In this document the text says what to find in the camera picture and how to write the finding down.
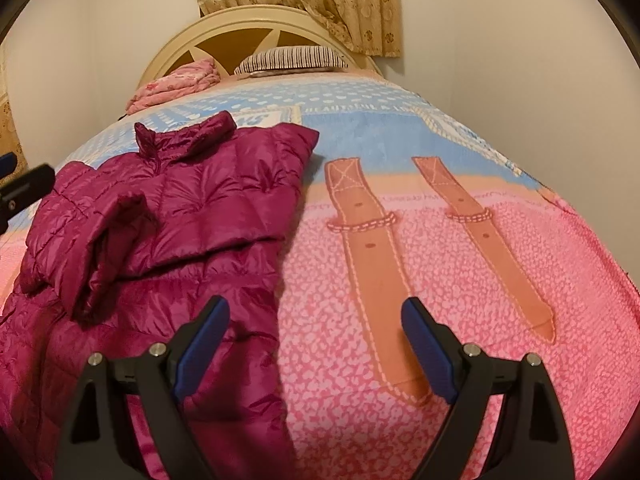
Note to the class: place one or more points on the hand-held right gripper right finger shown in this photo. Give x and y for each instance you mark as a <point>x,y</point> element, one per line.
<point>427,347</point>

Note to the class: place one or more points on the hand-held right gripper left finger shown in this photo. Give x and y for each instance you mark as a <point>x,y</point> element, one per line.
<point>202,345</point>

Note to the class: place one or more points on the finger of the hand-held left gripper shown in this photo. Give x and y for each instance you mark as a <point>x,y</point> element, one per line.
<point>6,163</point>
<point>30,185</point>

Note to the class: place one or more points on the magenta puffer jacket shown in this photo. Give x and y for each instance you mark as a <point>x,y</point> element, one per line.
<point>200,210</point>

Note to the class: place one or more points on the folded pink floral quilt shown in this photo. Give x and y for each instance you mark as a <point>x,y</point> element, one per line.
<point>170,85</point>

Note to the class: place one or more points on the cream wooden headboard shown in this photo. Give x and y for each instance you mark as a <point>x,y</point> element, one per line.
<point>165,50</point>

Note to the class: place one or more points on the pink and blue printed blanket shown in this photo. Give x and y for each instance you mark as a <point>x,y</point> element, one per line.
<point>425,125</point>

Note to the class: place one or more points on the striped pillow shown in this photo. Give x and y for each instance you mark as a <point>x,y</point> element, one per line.
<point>290,57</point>

